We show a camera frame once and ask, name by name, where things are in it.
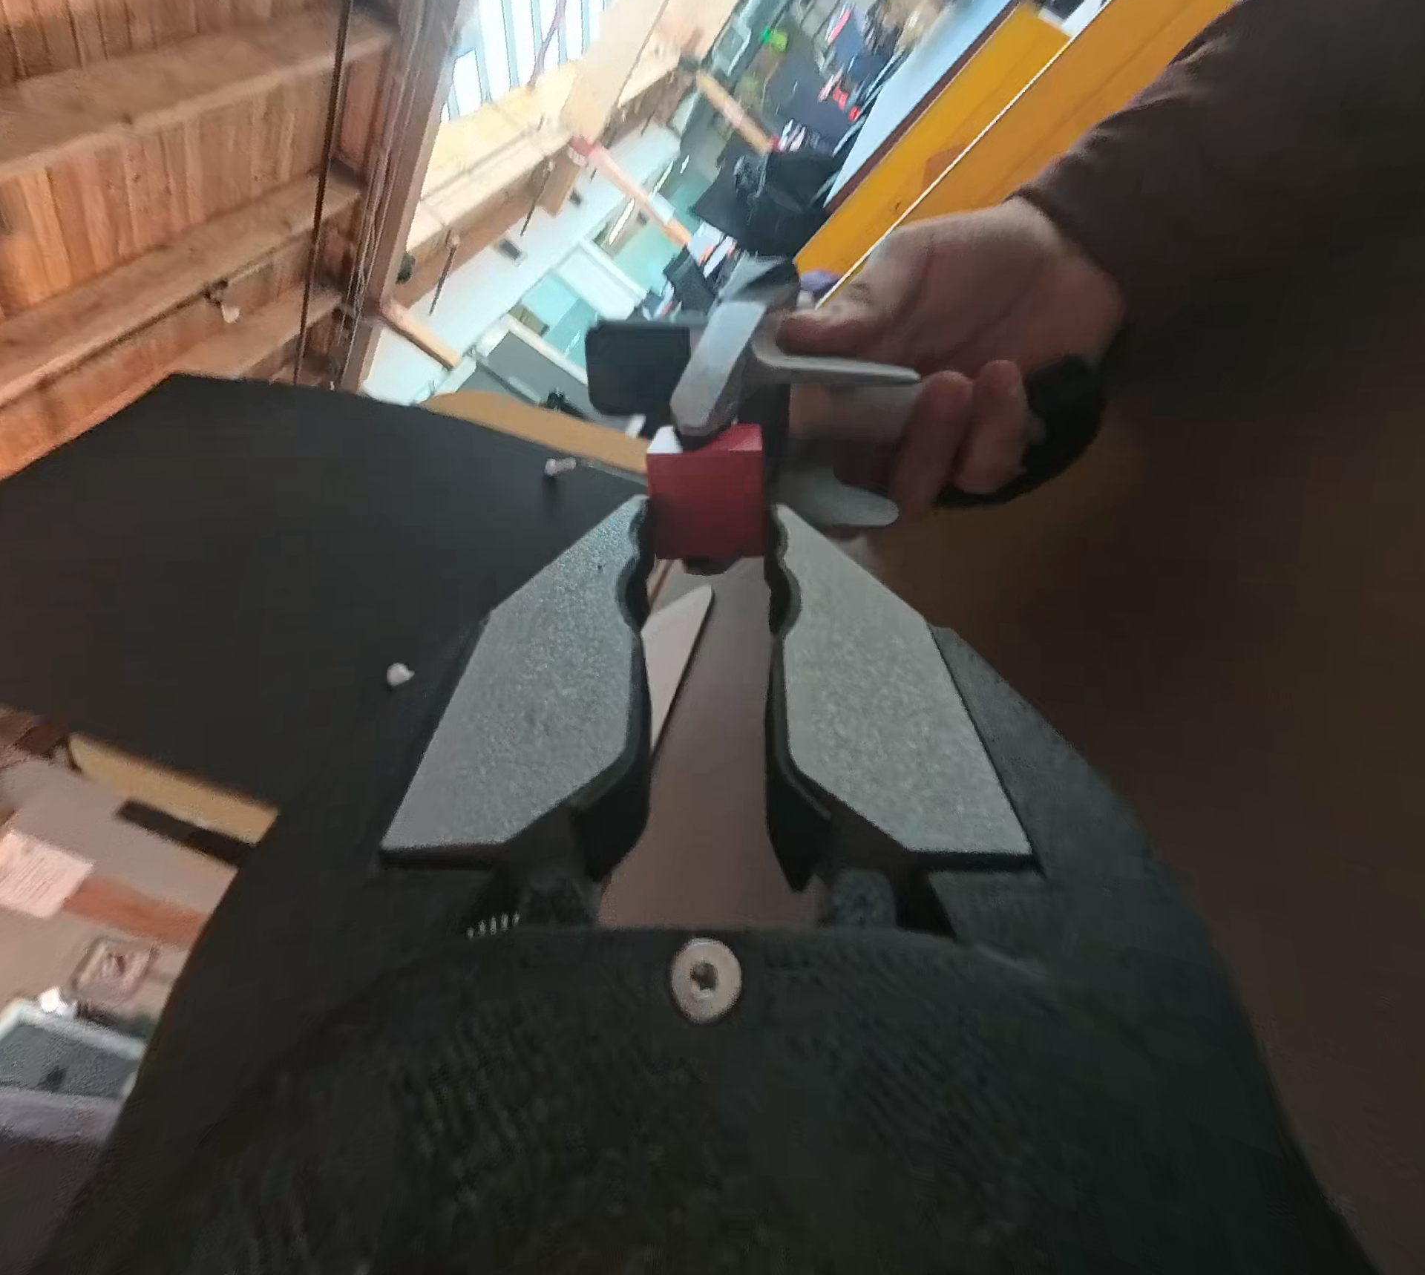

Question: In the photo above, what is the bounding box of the black pegboard stand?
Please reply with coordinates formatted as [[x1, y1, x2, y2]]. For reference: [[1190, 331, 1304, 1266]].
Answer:
[[0, 371, 714, 853]]

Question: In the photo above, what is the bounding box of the person's right hand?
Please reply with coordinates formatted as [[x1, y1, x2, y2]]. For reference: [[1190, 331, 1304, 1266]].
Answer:
[[779, 200, 1126, 525]]

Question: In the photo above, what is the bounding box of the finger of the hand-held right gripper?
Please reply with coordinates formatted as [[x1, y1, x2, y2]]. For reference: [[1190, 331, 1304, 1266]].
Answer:
[[668, 252, 801, 442]]

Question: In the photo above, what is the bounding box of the person's right forearm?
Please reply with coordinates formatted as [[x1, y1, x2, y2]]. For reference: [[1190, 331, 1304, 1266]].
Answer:
[[1015, 0, 1425, 430]]

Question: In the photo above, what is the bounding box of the red cube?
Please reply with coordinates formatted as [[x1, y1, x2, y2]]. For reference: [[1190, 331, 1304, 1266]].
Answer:
[[647, 423, 771, 564]]

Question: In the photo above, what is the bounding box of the yellow plastic bin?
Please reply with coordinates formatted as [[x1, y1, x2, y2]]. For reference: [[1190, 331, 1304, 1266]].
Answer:
[[795, 0, 1239, 297]]

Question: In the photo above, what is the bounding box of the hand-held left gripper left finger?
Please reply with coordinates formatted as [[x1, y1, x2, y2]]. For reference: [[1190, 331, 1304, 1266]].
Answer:
[[380, 497, 656, 880]]

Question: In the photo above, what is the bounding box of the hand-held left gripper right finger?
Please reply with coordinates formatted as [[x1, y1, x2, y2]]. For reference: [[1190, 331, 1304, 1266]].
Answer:
[[761, 505, 1036, 894]]

